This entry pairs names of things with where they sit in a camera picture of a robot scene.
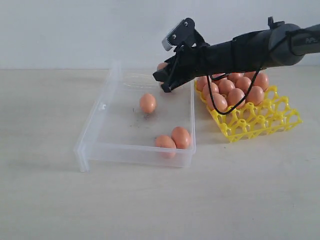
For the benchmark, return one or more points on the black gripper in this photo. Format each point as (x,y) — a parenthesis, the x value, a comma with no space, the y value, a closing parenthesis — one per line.
(188,63)

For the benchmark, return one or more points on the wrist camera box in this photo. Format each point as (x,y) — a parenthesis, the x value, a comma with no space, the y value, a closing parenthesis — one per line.
(182,33)

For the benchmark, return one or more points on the brown egg frontmost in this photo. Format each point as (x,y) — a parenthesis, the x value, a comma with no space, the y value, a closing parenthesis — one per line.
(165,141)

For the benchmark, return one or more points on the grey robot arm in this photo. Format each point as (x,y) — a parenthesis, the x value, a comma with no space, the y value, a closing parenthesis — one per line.
(282,44)

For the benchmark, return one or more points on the yellow plastic egg tray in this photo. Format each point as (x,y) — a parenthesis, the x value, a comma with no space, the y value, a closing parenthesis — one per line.
(273,115)

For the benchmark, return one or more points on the clear plastic bin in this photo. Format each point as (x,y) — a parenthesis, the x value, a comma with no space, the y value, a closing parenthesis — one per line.
(117,130)

